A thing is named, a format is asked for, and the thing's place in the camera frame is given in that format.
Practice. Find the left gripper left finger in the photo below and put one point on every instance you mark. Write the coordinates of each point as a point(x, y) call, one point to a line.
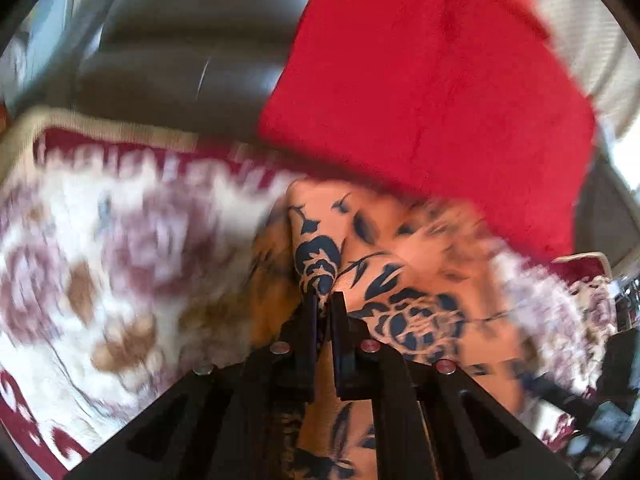
point(271, 391)

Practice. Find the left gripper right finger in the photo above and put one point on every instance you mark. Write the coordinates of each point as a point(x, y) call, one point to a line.
point(366, 369)

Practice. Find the orange floral garment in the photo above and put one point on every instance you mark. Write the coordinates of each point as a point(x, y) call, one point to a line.
point(419, 276)

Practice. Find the floral plush blanket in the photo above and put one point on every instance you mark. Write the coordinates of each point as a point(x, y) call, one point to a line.
point(126, 257)

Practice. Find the red pillow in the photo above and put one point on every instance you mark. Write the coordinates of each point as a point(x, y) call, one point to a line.
point(452, 98)

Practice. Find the white patterned curtain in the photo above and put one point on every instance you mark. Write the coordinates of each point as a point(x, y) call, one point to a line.
point(593, 46)

